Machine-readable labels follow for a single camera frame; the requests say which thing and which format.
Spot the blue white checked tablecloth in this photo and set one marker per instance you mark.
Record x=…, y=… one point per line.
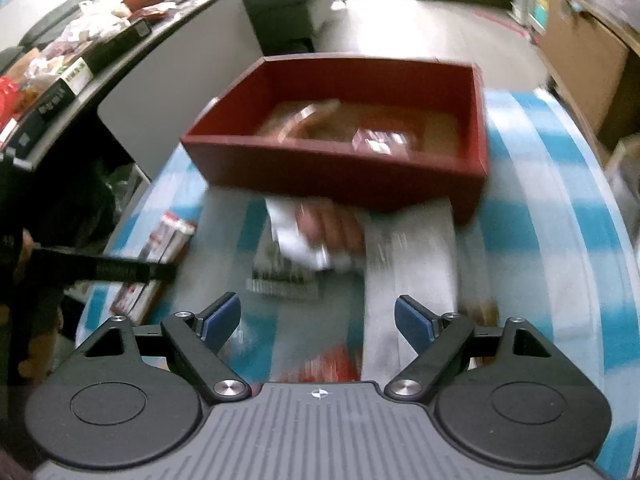
x=525, y=210

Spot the black box with white label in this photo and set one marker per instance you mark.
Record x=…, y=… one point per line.
x=47, y=107

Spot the grey side table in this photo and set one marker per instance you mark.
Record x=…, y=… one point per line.
x=175, y=75

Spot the wooden cabinet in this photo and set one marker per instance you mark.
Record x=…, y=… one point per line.
x=585, y=60

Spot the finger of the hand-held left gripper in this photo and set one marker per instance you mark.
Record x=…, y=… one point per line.
x=100, y=267

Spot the white pouch with red print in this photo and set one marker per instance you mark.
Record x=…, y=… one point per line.
x=315, y=230

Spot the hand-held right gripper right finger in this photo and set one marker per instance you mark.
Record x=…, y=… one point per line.
x=412, y=320

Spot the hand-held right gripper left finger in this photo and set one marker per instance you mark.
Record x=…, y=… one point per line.
x=224, y=317

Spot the red packet on side table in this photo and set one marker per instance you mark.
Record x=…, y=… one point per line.
x=152, y=11

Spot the white packet with red print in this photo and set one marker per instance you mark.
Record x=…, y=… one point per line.
x=172, y=237
x=132, y=300

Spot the dark red snack packet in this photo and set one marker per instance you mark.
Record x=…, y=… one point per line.
x=380, y=142

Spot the red cardboard box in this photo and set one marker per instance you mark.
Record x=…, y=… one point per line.
x=325, y=182

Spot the white metal rack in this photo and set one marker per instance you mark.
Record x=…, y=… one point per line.
x=530, y=7

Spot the long black box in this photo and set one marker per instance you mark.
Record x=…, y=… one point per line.
x=110, y=47

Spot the white plastic bag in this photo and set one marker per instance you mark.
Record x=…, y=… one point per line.
x=102, y=17

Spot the long white snack packet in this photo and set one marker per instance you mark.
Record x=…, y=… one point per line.
x=410, y=270

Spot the clear packet of brown snacks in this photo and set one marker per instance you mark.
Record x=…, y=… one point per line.
x=305, y=120

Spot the black and white striped packet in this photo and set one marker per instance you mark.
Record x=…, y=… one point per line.
x=280, y=280

